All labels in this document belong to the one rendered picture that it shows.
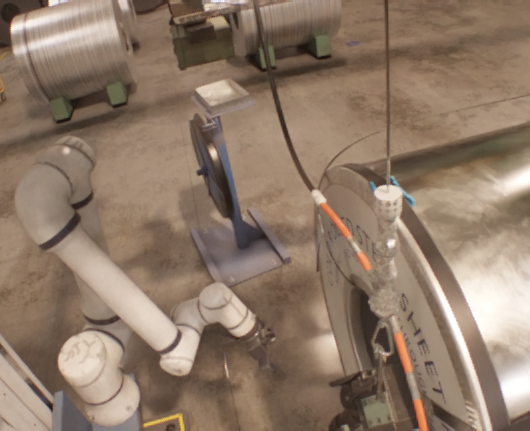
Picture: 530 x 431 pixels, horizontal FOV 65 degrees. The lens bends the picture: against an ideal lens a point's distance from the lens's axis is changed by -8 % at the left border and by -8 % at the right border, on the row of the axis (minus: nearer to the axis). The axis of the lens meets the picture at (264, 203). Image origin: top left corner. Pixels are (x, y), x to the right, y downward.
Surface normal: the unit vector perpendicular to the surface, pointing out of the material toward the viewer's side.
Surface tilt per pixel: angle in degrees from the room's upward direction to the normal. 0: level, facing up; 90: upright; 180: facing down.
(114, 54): 94
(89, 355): 9
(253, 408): 0
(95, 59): 94
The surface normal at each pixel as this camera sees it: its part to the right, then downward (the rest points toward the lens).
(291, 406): -0.15, -0.80
